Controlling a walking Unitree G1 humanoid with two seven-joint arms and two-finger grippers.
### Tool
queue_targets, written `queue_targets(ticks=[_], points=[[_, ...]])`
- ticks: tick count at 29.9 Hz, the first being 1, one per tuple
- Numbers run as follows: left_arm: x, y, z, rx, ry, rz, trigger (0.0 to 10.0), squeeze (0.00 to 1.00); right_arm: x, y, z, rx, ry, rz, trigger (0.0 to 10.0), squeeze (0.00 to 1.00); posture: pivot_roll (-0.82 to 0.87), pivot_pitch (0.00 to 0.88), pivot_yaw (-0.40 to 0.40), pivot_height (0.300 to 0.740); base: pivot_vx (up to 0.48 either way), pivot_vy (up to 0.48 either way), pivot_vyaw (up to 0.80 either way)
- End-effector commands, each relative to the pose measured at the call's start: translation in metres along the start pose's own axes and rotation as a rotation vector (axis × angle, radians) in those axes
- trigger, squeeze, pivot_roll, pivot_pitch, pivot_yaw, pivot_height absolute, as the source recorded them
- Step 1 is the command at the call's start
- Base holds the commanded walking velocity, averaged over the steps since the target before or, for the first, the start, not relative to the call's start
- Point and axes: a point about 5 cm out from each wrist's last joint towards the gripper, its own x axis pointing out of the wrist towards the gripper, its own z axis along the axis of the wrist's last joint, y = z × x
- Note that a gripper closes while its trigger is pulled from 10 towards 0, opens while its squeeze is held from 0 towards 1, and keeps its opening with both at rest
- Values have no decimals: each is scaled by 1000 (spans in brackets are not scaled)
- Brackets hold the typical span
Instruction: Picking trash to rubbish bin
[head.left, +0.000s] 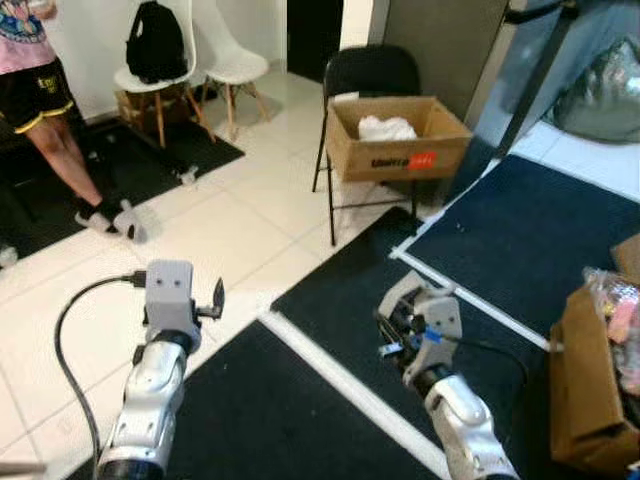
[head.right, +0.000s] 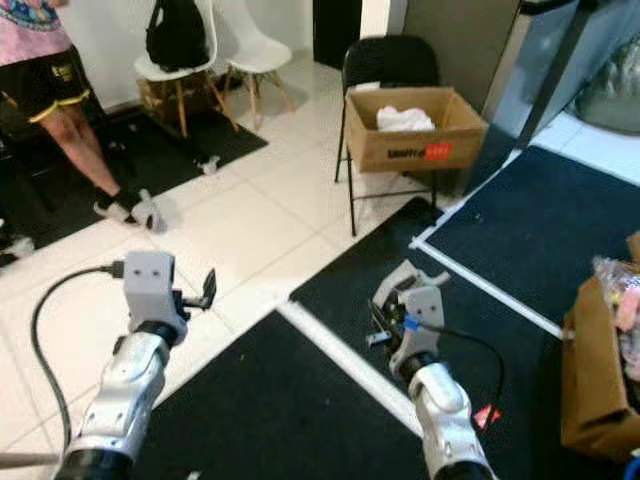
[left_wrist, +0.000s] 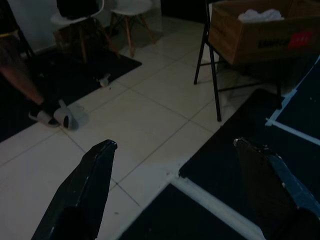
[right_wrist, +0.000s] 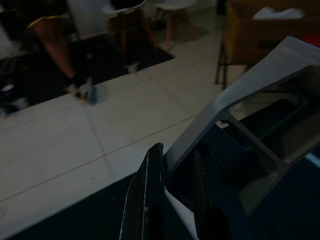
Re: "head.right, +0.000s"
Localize large brown cardboard box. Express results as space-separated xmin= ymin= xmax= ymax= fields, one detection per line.
xmin=560 ymin=232 xmax=640 ymax=463

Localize white chair wooden legs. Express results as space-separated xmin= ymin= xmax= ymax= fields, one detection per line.
xmin=135 ymin=0 xmax=223 ymax=139
xmin=212 ymin=0 xmax=298 ymax=133

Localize person pink shirt black shorts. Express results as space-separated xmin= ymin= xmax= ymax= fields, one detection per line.
xmin=0 ymin=0 xmax=163 ymax=236

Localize white plastic bag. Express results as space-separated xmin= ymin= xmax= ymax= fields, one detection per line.
xmin=376 ymin=105 xmax=439 ymax=134

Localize silver crumpled cover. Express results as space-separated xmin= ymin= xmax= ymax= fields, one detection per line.
xmin=575 ymin=35 xmax=640 ymax=136

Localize cardboard box red print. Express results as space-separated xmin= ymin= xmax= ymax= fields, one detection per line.
xmin=345 ymin=85 xmax=491 ymax=174

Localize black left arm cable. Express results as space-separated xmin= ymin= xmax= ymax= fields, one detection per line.
xmin=30 ymin=260 xmax=129 ymax=456

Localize small white floor object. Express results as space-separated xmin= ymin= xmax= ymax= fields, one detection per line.
xmin=5 ymin=235 xmax=37 ymax=263

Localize small red card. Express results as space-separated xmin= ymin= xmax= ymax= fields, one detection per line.
xmin=473 ymin=404 xmax=501 ymax=429

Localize white tape mat border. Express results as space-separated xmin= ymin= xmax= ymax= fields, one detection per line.
xmin=410 ymin=140 xmax=566 ymax=341

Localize black folding chair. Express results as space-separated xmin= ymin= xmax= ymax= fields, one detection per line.
xmin=335 ymin=35 xmax=451 ymax=238

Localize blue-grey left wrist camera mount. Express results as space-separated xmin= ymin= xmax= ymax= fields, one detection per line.
xmin=123 ymin=250 xmax=184 ymax=336

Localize black slanted frame bar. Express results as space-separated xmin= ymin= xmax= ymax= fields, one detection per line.
xmin=510 ymin=0 xmax=601 ymax=151

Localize small brown storage box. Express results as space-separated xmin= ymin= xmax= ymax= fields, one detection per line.
xmin=138 ymin=78 xmax=219 ymax=116

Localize dark blue floor mat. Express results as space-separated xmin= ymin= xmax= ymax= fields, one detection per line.
xmin=425 ymin=145 xmax=640 ymax=329

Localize black backpack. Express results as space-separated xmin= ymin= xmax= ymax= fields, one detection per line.
xmin=145 ymin=0 xmax=211 ymax=73

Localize white floor tape strip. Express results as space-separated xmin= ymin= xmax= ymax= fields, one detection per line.
xmin=275 ymin=300 xmax=436 ymax=480

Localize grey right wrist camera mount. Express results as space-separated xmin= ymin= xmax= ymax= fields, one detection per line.
xmin=370 ymin=260 xmax=451 ymax=353

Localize black floor mat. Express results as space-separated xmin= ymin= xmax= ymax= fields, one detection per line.
xmin=290 ymin=195 xmax=576 ymax=480
xmin=135 ymin=310 xmax=436 ymax=480
xmin=0 ymin=105 xmax=271 ymax=269

